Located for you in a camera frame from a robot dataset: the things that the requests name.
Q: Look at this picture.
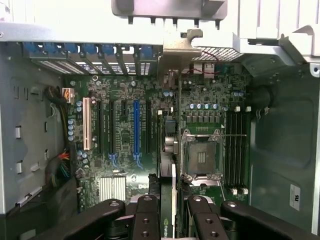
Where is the black RAM slot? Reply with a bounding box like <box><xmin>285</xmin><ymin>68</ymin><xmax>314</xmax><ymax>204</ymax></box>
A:
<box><xmin>243</xmin><ymin>106</ymin><xmax>251</xmax><ymax>196</ymax></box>
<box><xmin>226</xmin><ymin>106</ymin><xmax>232</xmax><ymax>196</ymax></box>
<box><xmin>232</xmin><ymin>106</ymin><xmax>238</xmax><ymax>196</ymax></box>
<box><xmin>237</xmin><ymin>106</ymin><xmax>243</xmax><ymax>196</ymax></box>

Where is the long black expansion slot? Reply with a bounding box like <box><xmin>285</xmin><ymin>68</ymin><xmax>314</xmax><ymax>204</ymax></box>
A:
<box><xmin>109</xmin><ymin>99</ymin><xmax>116</xmax><ymax>155</ymax></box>
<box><xmin>145</xmin><ymin>100</ymin><xmax>152</xmax><ymax>155</ymax></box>
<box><xmin>97</xmin><ymin>99</ymin><xmax>104</xmax><ymax>154</ymax></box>

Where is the blue expansion slot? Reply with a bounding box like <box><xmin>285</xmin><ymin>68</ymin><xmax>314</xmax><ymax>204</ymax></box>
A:
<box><xmin>133</xmin><ymin>99</ymin><xmax>141</xmax><ymax>156</ymax></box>

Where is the white expansion slot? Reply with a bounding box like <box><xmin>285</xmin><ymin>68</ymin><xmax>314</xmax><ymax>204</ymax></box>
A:
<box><xmin>82</xmin><ymin>97</ymin><xmax>92</xmax><ymax>151</ymax></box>

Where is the silver finned heatsink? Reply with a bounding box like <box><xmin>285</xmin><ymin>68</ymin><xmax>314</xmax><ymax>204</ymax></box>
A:
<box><xmin>99</xmin><ymin>176</ymin><xmax>127</xmax><ymax>201</ymax></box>

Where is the metal CPU socket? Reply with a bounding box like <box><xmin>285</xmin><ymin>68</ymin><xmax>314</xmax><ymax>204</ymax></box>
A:
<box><xmin>181</xmin><ymin>128</ymin><xmax>226</xmax><ymax>182</ymax></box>

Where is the white case sticker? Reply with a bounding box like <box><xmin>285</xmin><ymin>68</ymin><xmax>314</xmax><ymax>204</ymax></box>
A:
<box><xmin>289</xmin><ymin>183</ymin><xmax>302</xmax><ymax>211</ymax></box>

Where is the green motherboard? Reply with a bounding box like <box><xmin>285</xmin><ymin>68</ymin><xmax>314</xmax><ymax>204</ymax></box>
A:
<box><xmin>63</xmin><ymin>72</ymin><xmax>253</xmax><ymax>208</ymax></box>

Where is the grey open PC case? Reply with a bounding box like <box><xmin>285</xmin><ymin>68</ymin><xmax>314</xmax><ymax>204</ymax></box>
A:
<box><xmin>0</xmin><ymin>0</ymin><xmax>320</xmax><ymax>240</ymax></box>

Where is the white power connector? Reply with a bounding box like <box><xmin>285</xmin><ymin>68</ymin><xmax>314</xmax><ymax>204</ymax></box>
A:
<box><xmin>61</xmin><ymin>87</ymin><xmax>76</xmax><ymax>104</ymax></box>

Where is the grey case bezel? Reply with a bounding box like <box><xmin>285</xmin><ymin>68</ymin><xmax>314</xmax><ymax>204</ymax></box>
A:
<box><xmin>111</xmin><ymin>0</ymin><xmax>229</xmax><ymax>29</ymax></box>

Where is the black power wire bundle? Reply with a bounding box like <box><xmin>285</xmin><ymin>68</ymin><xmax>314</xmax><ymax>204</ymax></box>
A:
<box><xmin>44</xmin><ymin>85</ymin><xmax>76</xmax><ymax>191</ymax></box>

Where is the red wire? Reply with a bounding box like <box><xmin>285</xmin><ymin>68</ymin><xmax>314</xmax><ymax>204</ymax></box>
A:
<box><xmin>181</xmin><ymin>50</ymin><xmax>243</xmax><ymax>76</ymax></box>

